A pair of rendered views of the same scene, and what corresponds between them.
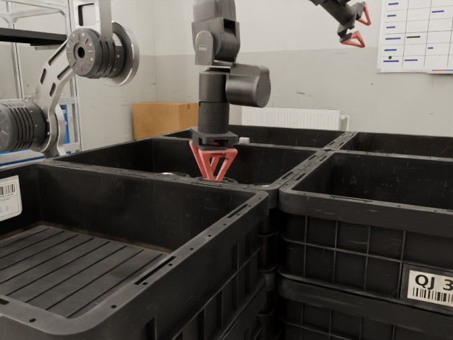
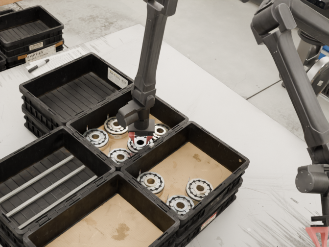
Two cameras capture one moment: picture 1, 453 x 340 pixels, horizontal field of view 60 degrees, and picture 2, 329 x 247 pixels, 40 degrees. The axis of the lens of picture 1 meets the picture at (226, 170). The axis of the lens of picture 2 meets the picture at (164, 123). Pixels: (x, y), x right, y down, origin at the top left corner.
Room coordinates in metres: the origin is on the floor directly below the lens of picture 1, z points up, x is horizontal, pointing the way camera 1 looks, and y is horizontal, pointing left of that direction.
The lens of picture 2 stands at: (1.03, -1.20, 2.14)
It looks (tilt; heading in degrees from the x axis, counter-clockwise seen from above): 42 degrees down; 100
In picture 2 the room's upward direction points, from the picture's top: 9 degrees clockwise
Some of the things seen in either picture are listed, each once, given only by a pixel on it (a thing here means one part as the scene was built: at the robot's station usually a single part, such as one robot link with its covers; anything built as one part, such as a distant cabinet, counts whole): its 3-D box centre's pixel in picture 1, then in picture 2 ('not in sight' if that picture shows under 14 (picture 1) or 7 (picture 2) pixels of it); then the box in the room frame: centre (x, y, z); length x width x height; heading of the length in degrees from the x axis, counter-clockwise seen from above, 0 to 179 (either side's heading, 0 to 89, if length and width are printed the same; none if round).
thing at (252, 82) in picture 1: (236, 69); (134, 108); (0.70, -0.02, 1.07); 0.11 x 0.09 x 0.12; 58
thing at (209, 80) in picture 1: (217, 87); (140, 110); (0.71, 0.02, 1.04); 0.07 x 0.06 x 0.07; 58
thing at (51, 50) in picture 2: not in sight; (41, 59); (-0.19, 0.92, 0.41); 0.31 x 0.02 x 0.16; 58
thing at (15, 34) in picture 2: not in sight; (26, 53); (-0.33, 0.98, 0.37); 0.40 x 0.30 x 0.45; 58
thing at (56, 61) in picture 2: not in sight; (63, 65); (0.14, 0.56, 0.70); 0.33 x 0.23 x 0.01; 58
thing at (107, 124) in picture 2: not in sight; (116, 125); (0.60, 0.09, 0.86); 0.10 x 0.10 x 0.01
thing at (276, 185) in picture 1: (192, 161); (129, 123); (0.66, 0.06, 0.92); 0.40 x 0.30 x 0.02; 64
